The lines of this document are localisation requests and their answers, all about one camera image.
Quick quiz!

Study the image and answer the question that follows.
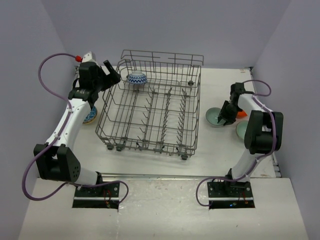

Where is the grey wire dish rack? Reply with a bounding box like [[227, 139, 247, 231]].
[[95, 49, 204, 160]]

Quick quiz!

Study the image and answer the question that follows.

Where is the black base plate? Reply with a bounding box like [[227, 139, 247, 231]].
[[72, 182, 120, 210], [207, 180, 255, 209]]

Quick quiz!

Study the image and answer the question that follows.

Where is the orange bowl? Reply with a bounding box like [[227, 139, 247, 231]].
[[236, 110, 248, 119]]

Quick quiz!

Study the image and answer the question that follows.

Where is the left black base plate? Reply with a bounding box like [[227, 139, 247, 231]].
[[72, 182, 120, 210]]

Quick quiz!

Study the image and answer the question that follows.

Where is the blue zigzag patterned bowl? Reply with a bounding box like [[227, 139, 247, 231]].
[[126, 70, 148, 85]]

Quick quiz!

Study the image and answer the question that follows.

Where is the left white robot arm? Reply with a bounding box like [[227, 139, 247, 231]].
[[33, 60, 121, 197]]

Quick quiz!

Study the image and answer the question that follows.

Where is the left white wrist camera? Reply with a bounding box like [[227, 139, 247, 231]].
[[75, 51, 97, 64]]

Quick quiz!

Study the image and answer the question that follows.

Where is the pale blue dotted bowl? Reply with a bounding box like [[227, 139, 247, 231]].
[[205, 107, 224, 127]]

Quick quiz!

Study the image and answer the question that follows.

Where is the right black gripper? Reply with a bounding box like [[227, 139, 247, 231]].
[[218, 100, 242, 126]]

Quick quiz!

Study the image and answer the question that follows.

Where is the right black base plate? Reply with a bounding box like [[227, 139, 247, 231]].
[[207, 180, 255, 209]]

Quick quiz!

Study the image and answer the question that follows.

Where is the mint green flower bowl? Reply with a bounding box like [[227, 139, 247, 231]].
[[236, 120, 248, 141]]

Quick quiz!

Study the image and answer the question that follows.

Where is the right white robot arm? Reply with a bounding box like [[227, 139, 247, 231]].
[[217, 82, 284, 197]]

